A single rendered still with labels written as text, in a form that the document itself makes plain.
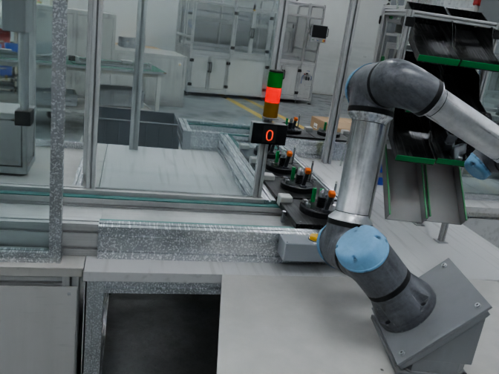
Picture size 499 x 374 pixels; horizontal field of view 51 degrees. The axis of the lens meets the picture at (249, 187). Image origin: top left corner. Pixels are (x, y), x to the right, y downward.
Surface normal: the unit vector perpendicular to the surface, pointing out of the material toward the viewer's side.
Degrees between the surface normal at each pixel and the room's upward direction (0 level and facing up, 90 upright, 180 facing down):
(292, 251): 90
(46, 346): 90
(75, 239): 90
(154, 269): 0
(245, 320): 0
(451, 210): 45
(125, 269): 0
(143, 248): 90
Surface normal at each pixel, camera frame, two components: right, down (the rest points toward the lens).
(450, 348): 0.02, 0.30
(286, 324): 0.13, -0.94
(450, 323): -0.61, -0.75
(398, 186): 0.11, -0.45
